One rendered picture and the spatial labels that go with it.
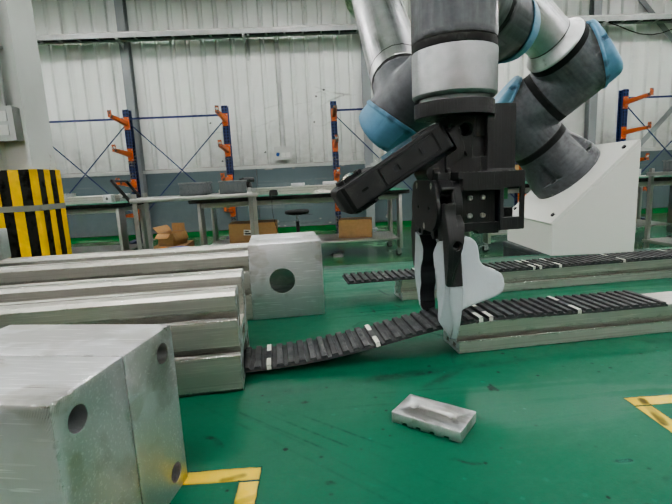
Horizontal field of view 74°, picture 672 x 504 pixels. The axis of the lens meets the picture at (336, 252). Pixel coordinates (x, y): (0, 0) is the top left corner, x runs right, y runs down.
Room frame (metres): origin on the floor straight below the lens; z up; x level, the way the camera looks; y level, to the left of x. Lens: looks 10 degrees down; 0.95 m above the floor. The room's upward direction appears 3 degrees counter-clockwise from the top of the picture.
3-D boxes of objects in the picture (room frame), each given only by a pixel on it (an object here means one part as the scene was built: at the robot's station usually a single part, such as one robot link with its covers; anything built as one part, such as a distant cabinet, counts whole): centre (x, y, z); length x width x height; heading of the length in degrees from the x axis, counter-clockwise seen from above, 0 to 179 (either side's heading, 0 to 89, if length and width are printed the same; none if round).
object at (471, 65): (0.42, -0.11, 1.03); 0.08 x 0.08 x 0.05
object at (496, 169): (0.42, -0.12, 0.95); 0.09 x 0.08 x 0.12; 97
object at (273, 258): (0.60, 0.07, 0.83); 0.12 x 0.09 x 0.10; 8
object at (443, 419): (0.28, -0.06, 0.78); 0.05 x 0.03 x 0.01; 54
